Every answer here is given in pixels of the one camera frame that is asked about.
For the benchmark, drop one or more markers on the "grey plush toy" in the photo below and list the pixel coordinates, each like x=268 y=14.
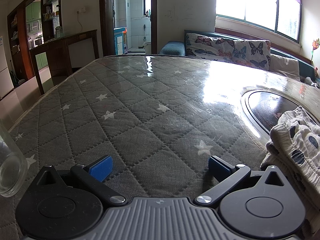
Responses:
x=309 y=81

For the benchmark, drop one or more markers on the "white refrigerator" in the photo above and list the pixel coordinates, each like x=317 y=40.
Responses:
x=6 y=85

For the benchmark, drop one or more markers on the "butterfly print cushion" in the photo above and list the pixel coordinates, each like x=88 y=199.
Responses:
x=249 y=53

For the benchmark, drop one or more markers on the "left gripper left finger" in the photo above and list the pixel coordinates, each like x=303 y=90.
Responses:
x=90 y=178

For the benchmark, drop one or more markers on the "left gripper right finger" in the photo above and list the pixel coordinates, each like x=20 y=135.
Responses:
x=228 y=176

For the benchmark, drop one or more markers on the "blue sofa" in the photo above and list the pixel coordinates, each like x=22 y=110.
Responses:
x=177 y=48

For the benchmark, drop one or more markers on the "white dotted garment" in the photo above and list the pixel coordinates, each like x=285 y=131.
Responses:
x=294 y=143

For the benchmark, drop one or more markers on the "window with green frame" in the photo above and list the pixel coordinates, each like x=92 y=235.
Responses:
x=279 y=16

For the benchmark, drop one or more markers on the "dark wooden side table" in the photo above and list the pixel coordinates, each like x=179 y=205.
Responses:
x=58 y=57

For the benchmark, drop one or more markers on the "dark wooden shelf unit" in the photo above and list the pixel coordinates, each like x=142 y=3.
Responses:
x=30 y=24

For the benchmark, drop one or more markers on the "colourful pinwheel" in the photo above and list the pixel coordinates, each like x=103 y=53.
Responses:
x=315 y=46

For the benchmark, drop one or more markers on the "glass jar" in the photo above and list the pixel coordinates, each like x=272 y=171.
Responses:
x=13 y=169

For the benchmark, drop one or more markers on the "beige cushion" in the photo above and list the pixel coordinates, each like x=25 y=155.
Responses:
x=284 y=66

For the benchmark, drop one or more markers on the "round black induction cooktop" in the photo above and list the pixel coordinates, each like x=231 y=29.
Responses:
x=263 y=109

